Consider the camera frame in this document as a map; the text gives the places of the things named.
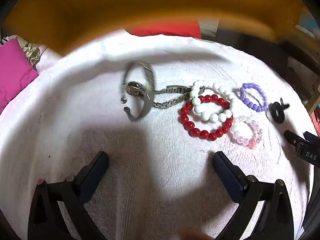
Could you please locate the orange box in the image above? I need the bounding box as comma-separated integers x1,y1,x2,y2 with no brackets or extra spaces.
4,0,308,56

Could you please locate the silver metal wristwatch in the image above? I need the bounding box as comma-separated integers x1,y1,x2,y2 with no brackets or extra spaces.
126,81,206,110

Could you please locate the white bead bracelet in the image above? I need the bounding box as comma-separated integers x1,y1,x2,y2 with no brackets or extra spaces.
189,80,237,124

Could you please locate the red pillow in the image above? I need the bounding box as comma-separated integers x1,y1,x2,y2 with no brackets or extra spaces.
129,22,202,39

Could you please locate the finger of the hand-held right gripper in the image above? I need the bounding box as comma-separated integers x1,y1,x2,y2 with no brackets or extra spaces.
283,129,320,167
303,131,320,146

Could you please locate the red bead bracelet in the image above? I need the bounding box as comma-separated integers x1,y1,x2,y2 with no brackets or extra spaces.
179,94,234,141

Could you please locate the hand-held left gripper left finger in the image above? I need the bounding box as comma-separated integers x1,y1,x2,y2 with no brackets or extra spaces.
27,151,109,240

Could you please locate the silver cuff bangle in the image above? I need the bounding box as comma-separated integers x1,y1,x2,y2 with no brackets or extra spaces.
121,61,155,123

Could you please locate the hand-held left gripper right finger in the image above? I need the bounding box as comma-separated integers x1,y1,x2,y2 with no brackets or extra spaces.
212,151,294,240

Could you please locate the black hair tie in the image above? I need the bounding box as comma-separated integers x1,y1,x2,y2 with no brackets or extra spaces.
268,97,290,124

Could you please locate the magenta pillow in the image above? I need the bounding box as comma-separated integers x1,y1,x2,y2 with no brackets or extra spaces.
0,37,39,108

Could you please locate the pink bead bracelet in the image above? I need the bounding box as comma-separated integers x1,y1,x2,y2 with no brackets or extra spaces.
230,115,264,151

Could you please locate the beige patterned cloth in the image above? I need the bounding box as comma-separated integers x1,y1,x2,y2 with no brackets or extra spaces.
22,41,41,66

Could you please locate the purple bead bracelet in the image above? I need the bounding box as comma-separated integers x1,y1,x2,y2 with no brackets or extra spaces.
239,82,269,113

